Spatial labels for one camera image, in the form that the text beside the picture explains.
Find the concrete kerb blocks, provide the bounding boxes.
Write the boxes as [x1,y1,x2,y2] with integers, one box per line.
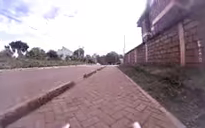
[0,65,107,128]

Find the grass verge with dirt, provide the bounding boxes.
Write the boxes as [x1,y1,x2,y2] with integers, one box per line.
[117,63,205,128]

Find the brick building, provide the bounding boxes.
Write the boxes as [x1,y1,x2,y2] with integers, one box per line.
[136,0,204,44]

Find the brick boundary wall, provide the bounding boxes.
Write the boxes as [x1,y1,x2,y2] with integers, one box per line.
[123,13,205,69]

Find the grey asphalt road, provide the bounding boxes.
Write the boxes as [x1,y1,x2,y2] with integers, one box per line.
[0,64,104,115]

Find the robot's own part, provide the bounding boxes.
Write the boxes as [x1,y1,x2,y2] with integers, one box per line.
[61,122,72,128]
[131,121,142,128]

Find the white building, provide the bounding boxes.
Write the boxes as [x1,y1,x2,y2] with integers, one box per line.
[56,46,74,61]

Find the row of trees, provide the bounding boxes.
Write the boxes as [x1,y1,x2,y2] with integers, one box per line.
[0,40,124,66]

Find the overgrown grass bank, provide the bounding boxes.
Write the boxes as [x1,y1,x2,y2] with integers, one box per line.
[0,56,91,71]

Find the red brick path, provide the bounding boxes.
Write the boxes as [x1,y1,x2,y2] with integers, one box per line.
[5,65,188,128]

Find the pole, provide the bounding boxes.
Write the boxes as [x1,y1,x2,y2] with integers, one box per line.
[122,34,127,64]

